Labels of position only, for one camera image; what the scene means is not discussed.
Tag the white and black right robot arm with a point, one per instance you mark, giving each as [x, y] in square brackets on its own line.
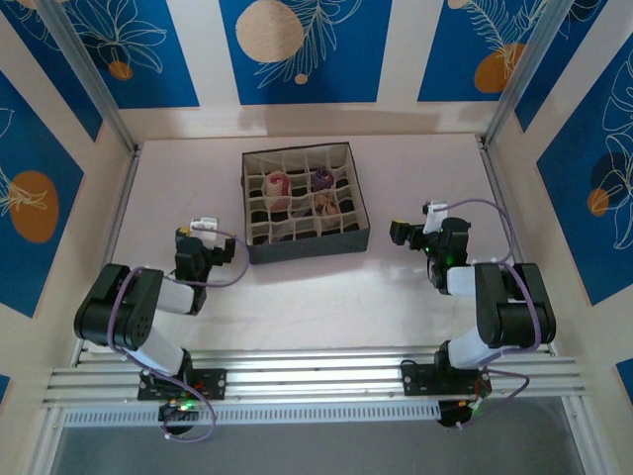
[514, 316]

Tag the beige red purple striped sock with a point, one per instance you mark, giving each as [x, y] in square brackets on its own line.
[277, 184]

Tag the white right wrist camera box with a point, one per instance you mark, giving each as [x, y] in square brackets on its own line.
[435, 214]

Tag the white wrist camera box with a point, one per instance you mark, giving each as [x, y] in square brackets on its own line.
[203, 222]
[435, 214]

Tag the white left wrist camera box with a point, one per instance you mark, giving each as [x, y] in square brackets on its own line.
[203, 222]

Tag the aluminium corner post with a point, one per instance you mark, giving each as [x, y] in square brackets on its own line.
[89, 74]
[524, 74]

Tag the purple sock with orange stripe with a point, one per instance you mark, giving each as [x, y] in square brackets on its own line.
[324, 178]

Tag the aluminium side rail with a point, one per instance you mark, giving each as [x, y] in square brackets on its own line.
[115, 232]
[490, 168]

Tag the aluminium front rail frame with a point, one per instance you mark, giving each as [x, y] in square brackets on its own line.
[316, 376]

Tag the black controller box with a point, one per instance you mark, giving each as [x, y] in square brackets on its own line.
[173, 418]
[452, 414]

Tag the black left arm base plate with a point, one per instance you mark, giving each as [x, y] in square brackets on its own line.
[215, 383]

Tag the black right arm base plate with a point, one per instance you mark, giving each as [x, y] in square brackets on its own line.
[418, 378]

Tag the grey sock organizer box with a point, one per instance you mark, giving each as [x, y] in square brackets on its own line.
[306, 250]

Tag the brown argyle sock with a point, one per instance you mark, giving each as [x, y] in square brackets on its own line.
[327, 205]

